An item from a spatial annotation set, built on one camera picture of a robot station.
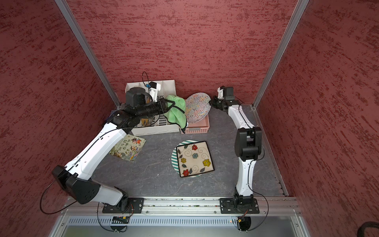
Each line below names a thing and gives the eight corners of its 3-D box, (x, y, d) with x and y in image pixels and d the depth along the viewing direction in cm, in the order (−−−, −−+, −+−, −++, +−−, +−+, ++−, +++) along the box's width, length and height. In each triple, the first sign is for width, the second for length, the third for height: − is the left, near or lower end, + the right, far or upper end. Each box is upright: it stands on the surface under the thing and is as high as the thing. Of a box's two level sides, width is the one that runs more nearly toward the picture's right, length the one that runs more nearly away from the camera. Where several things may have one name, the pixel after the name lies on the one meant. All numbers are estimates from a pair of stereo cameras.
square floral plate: (180, 177, 85) (180, 176, 83) (176, 148, 97) (175, 146, 96) (214, 170, 88) (215, 169, 86) (206, 142, 100) (206, 140, 99)
